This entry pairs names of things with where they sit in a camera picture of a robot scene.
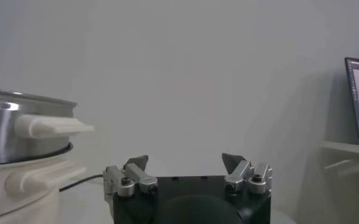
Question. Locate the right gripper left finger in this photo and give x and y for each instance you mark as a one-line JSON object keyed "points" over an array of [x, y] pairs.
{"points": [[142, 182]]}

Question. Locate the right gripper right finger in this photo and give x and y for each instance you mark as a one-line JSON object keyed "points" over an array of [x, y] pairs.
{"points": [[240, 176]]}

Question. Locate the stainless steel steamer basket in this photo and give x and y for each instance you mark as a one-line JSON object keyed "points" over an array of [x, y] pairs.
{"points": [[2, 131]]}

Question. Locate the white side table with laptop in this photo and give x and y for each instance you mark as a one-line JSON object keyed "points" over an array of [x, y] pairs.
{"points": [[346, 147]]}

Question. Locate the white electric cooker base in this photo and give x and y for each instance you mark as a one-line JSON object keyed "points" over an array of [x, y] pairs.
{"points": [[20, 201]]}

